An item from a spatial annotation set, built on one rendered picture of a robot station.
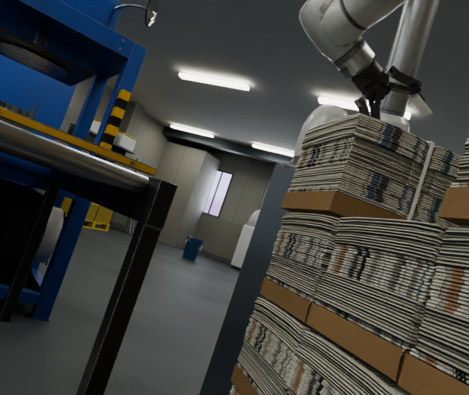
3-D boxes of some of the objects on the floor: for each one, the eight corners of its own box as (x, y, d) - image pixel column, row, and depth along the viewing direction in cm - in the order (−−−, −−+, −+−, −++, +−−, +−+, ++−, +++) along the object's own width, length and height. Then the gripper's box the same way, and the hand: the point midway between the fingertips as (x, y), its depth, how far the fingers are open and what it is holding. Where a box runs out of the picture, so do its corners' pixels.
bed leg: (69, 499, 105) (164, 230, 111) (45, 501, 102) (143, 224, 108) (64, 483, 110) (154, 226, 116) (41, 484, 107) (135, 220, 113)
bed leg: (11, 323, 208) (61, 187, 214) (-2, 320, 205) (49, 183, 211) (9, 318, 213) (59, 186, 219) (-4, 317, 210) (47, 183, 216)
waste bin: (188, 260, 879) (196, 237, 883) (176, 255, 900) (183, 233, 904) (200, 262, 911) (208, 240, 915) (187, 257, 932) (194, 236, 936)
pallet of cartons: (78, 220, 944) (91, 186, 951) (116, 234, 901) (129, 198, 908) (27, 208, 818) (42, 168, 825) (68, 224, 775) (84, 183, 782)
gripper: (384, 42, 116) (432, 104, 120) (321, 103, 111) (373, 166, 115) (402, 32, 109) (452, 98, 112) (336, 97, 104) (390, 164, 108)
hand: (409, 129), depth 114 cm, fingers open, 13 cm apart
